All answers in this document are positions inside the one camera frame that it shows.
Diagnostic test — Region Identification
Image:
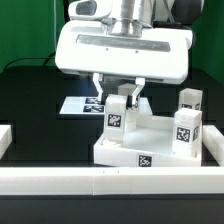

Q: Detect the white fiducial marker board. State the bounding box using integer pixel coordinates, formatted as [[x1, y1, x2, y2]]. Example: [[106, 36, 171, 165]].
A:
[[60, 96, 152, 115]]

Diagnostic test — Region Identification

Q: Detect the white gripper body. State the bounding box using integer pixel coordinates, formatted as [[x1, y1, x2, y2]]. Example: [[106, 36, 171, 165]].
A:
[[55, 20, 193, 84]]

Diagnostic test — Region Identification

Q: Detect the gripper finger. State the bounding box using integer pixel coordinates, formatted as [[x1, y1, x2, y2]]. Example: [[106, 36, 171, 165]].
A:
[[126, 78, 145, 108], [93, 73, 103, 102]]

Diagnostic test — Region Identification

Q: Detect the white obstacle fence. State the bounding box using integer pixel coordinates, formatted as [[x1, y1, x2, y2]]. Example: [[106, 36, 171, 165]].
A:
[[0, 124, 224, 196]]

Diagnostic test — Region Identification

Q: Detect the black cable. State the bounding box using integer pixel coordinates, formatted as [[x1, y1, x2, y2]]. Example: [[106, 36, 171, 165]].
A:
[[2, 49, 58, 73]]

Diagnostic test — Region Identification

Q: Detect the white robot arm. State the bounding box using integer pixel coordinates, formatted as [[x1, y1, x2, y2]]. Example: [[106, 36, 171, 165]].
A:
[[55, 0, 204, 106]]

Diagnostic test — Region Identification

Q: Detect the white square tabletop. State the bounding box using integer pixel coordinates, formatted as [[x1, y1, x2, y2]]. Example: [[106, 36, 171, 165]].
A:
[[94, 115, 202, 167]]

